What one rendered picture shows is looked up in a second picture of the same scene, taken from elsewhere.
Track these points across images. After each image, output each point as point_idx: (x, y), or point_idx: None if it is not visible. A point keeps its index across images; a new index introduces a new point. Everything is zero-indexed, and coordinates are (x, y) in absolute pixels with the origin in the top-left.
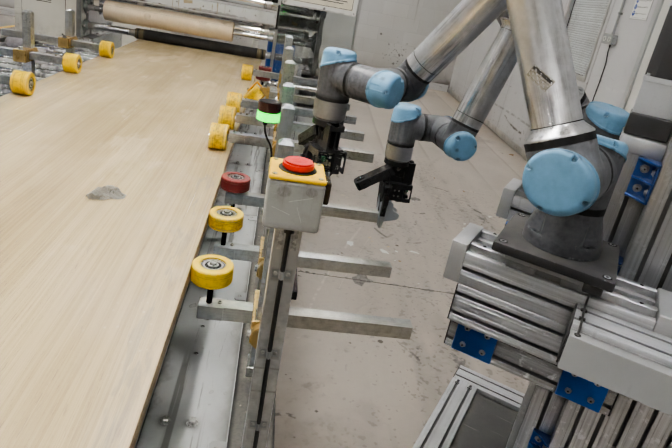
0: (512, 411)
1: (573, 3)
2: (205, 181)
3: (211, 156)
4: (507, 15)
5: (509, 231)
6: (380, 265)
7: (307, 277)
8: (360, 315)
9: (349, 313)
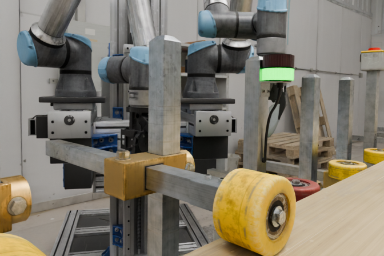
0: None
1: None
2: (351, 189)
3: (300, 226)
4: None
5: (215, 98)
6: (219, 170)
7: None
8: (279, 163)
9: (284, 164)
